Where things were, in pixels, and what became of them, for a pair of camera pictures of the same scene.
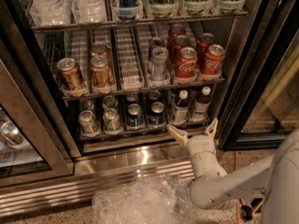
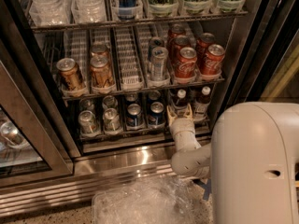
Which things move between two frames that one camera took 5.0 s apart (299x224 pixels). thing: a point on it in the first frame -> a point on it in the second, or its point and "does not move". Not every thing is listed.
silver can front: [159, 63] does not move
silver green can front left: [89, 126] does not move
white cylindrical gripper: [201, 146] -> [181, 124]
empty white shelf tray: [129, 59] does not move
